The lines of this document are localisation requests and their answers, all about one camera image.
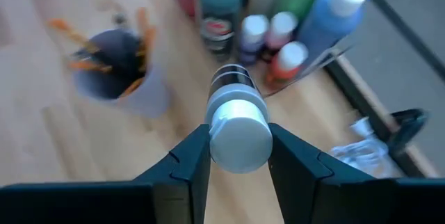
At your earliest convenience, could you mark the small grey paint bottle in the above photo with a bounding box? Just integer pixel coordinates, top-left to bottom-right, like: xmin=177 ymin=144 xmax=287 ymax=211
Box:
xmin=204 ymin=63 xmax=274 ymax=175

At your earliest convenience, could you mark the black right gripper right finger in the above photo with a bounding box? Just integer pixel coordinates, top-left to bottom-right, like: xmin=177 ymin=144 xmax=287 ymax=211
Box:
xmin=267 ymin=122 xmax=397 ymax=224

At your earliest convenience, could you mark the lilac plastic cup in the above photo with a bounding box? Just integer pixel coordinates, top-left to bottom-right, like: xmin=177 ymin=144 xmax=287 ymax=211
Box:
xmin=71 ymin=29 xmax=171 ymax=119

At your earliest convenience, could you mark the small purple paint bottle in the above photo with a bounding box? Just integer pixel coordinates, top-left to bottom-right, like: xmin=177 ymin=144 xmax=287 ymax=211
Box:
xmin=238 ymin=14 xmax=270 ymax=65

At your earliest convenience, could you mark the white cable bundle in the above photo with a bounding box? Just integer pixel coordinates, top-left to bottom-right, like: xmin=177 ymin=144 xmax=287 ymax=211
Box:
xmin=330 ymin=118 xmax=396 ymax=179

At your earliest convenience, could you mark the clear plastic bin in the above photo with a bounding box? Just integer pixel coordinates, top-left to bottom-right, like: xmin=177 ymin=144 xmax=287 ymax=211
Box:
xmin=173 ymin=0 xmax=373 ymax=98

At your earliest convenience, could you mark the large teal paint bottle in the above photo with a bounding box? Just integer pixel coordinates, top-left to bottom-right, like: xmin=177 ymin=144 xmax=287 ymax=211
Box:
xmin=196 ymin=0 xmax=246 ymax=61

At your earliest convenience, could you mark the large blue paint bottle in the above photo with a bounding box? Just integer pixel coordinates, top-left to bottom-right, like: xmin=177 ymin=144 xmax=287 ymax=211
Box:
xmin=298 ymin=0 xmax=373 ymax=72

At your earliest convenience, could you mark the small pink paint bottle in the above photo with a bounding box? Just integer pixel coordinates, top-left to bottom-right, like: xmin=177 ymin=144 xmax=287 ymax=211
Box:
xmin=266 ymin=10 xmax=299 ymax=53

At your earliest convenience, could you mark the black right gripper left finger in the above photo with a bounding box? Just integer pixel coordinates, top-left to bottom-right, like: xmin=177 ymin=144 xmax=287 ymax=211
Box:
xmin=133 ymin=123 xmax=212 ymax=224

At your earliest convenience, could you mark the small orange-red paint bottle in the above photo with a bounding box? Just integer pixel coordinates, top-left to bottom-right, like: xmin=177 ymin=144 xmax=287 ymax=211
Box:
xmin=266 ymin=41 xmax=309 ymax=86

